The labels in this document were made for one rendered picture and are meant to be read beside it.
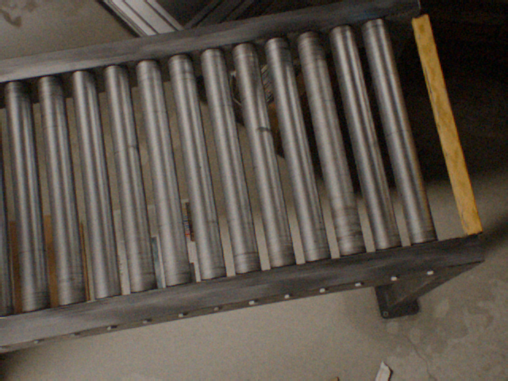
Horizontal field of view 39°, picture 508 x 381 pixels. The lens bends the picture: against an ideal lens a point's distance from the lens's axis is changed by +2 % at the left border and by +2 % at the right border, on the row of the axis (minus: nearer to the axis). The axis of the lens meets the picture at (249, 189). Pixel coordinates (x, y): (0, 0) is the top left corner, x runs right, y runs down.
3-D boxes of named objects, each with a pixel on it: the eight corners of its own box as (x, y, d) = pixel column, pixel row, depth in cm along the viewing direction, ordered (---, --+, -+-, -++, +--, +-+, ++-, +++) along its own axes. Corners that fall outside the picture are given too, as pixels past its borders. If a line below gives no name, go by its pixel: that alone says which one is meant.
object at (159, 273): (207, 194, 213) (207, 194, 212) (221, 286, 206) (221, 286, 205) (87, 215, 213) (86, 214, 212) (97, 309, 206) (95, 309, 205)
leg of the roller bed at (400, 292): (403, 286, 203) (460, 244, 137) (408, 305, 202) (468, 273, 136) (383, 289, 203) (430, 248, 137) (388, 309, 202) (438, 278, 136)
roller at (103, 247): (98, 74, 143) (91, 63, 138) (126, 303, 131) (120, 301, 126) (74, 78, 143) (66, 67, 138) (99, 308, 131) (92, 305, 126)
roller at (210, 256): (193, 58, 143) (190, 47, 138) (229, 285, 130) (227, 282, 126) (169, 62, 143) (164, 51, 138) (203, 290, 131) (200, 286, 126)
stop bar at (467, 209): (427, 17, 137) (429, 13, 135) (483, 235, 126) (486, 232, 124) (410, 21, 137) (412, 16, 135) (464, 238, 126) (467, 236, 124)
